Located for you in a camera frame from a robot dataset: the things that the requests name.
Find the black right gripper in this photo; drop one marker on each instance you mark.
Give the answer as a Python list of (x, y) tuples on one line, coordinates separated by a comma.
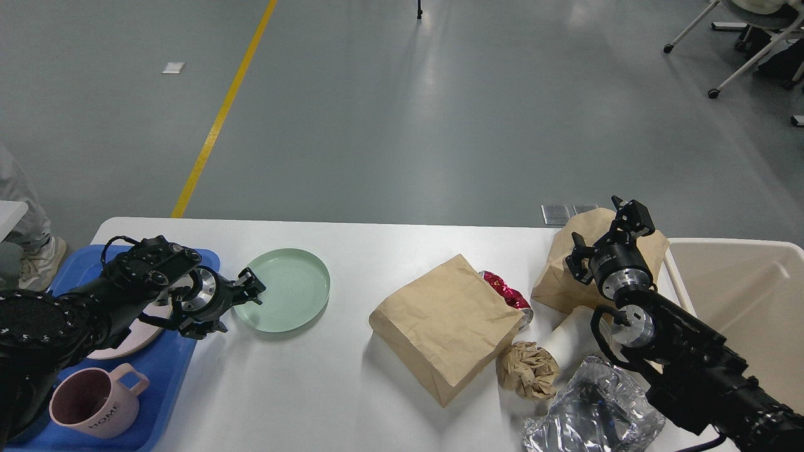
[(617, 266)]

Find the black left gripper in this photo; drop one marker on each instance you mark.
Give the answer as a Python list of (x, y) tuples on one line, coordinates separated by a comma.
[(211, 296)]

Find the green plate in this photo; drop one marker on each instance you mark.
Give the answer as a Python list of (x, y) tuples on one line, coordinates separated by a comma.
[(297, 288)]

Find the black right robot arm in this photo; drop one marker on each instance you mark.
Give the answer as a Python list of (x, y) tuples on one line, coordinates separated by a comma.
[(694, 379)]

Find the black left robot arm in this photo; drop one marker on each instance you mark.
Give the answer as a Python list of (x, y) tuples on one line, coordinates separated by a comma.
[(158, 282)]

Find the silver floor socket plates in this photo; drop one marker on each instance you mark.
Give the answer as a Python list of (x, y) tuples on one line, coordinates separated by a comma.
[(560, 214)]

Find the small brown paper bag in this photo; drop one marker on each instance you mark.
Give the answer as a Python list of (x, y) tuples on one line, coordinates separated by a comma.
[(556, 288)]

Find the blue plastic tray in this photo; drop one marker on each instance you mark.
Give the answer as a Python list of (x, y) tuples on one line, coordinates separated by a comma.
[(164, 361)]

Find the pink plate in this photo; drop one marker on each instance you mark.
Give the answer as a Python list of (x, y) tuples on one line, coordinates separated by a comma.
[(140, 336)]

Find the white paper cup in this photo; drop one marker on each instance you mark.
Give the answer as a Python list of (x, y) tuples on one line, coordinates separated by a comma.
[(572, 340)]

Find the crushed red can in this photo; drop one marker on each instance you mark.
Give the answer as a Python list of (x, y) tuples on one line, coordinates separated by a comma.
[(512, 297)]

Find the crumpled brown paper ball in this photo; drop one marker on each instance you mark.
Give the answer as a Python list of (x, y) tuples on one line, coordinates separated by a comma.
[(528, 370)]

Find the beige plastic bin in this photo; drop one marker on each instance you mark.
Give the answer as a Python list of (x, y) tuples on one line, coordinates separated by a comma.
[(751, 291)]

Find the crumpled clear plastic bag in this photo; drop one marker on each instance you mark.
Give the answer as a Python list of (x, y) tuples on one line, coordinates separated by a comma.
[(601, 408)]

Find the large brown paper bag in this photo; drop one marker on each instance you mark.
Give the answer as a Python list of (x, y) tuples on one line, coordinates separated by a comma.
[(446, 326)]

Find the person in white clothes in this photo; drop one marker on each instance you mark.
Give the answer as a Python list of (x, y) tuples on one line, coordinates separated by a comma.
[(42, 252)]

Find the white side table corner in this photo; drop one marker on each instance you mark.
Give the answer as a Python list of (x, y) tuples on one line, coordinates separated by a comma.
[(12, 213)]

